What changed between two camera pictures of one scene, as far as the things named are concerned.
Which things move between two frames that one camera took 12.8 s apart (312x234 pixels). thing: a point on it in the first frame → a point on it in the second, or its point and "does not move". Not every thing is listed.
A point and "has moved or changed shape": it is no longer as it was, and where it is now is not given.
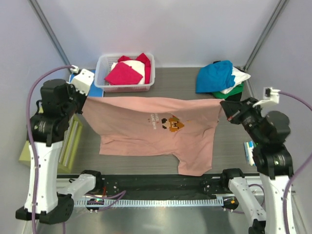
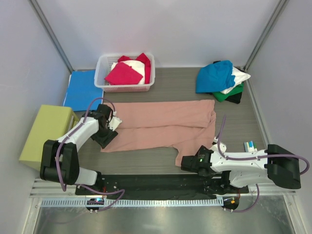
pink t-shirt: (184, 127) has moved or changed shape
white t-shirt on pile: (240, 77) does not move
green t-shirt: (238, 88) does not move
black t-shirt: (236, 97) does not move
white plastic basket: (104, 63) does not move
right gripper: (232, 108) → (202, 147)
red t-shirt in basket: (124, 74) does not move
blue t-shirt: (216, 76) does not move
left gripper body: (76, 103) → (106, 129)
